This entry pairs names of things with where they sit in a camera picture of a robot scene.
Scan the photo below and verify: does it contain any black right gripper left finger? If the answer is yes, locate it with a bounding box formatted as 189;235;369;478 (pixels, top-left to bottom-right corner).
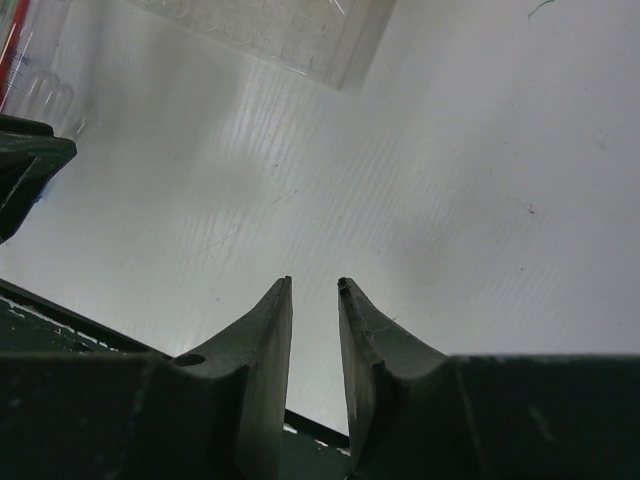
0;274;295;480

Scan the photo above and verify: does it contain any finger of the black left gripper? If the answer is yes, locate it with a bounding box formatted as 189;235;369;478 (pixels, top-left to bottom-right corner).
1;114;77;243

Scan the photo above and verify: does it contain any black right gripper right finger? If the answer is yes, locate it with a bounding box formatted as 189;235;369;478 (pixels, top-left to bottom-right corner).
338;278;639;479

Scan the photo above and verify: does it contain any blue capped test tube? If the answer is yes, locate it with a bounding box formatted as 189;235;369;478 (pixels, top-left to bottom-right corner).
21;70;75;134

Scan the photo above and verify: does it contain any red orange stirring rod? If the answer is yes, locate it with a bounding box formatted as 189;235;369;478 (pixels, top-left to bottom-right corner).
1;0;30;105

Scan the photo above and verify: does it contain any clear plastic tube rack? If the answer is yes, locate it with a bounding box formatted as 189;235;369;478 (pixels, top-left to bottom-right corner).
133;0;395;90

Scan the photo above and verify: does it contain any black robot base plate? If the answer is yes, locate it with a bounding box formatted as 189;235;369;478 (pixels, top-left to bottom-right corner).
0;278;354;480

